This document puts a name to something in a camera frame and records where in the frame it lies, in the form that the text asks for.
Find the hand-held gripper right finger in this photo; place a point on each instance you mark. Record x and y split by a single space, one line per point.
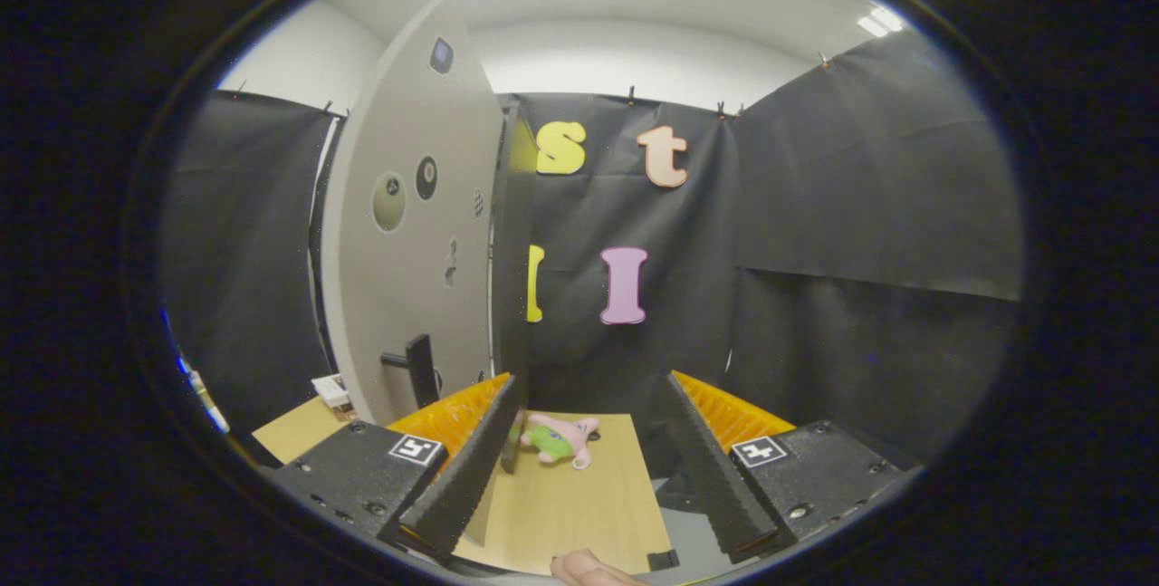
715 486

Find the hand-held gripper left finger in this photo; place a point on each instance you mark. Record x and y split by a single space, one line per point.
466 486

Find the dark grey shoe cabinet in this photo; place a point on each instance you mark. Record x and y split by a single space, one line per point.
514 251

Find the pink and green plush toy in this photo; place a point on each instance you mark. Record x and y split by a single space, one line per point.
552 441

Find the white book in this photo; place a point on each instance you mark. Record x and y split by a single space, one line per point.
331 391

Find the black backdrop cloth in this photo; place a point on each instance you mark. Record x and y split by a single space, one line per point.
815 251

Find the small ceiling light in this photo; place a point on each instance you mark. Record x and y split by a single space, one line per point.
880 22

